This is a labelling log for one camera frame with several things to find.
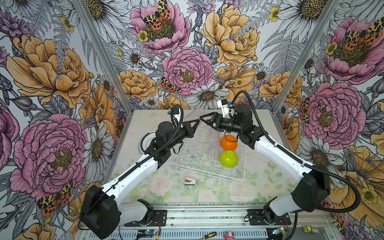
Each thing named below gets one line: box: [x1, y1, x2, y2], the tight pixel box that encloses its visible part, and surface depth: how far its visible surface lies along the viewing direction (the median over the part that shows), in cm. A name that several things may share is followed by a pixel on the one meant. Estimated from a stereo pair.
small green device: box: [303, 224, 320, 234], surface depth 70 cm
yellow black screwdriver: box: [198, 231, 217, 240], surface depth 71 cm
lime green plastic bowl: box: [220, 149, 239, 168], surface depth 91 cm
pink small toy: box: [224, 231, 235, 240], surface depth 67 cm
